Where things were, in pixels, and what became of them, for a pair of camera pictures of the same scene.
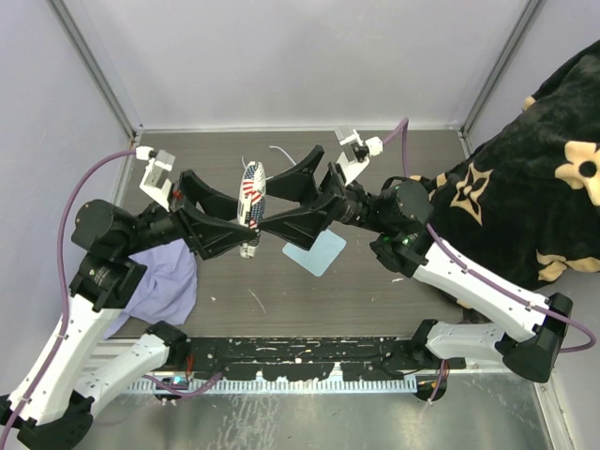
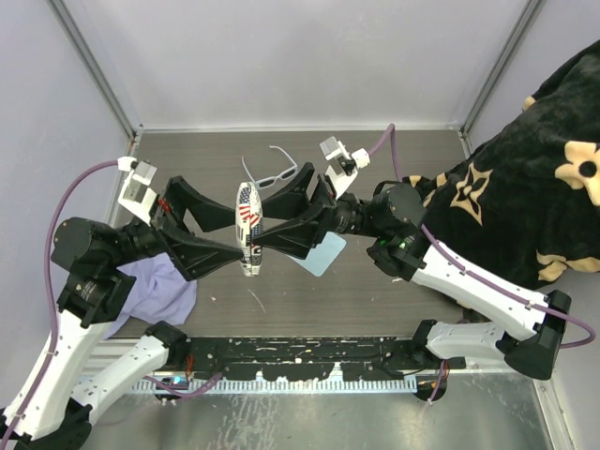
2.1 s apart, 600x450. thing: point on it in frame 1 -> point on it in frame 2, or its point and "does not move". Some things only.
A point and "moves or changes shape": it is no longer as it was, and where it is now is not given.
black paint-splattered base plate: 314,358 does not move
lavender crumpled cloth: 168,291 does not move
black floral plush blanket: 528,208 does not move
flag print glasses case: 251,205 moves or changes shape
